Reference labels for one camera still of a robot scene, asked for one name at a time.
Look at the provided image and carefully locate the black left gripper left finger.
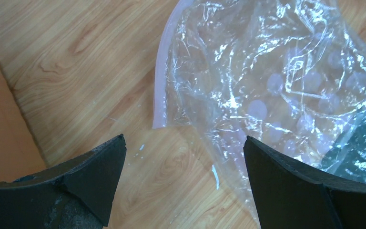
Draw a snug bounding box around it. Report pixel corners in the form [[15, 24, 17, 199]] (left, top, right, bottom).
[[0, 135, 127, 229]]

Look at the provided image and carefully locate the orange plastic basket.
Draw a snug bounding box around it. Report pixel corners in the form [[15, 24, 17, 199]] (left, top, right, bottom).
[[0, 69, 46, 182]]

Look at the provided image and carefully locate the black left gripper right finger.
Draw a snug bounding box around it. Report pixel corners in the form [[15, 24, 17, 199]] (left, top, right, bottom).
[[244, 136, 366, 229]]

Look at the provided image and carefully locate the clear zip top bag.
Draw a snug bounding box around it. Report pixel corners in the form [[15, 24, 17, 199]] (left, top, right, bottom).
[[152, 0, 366, 222]]

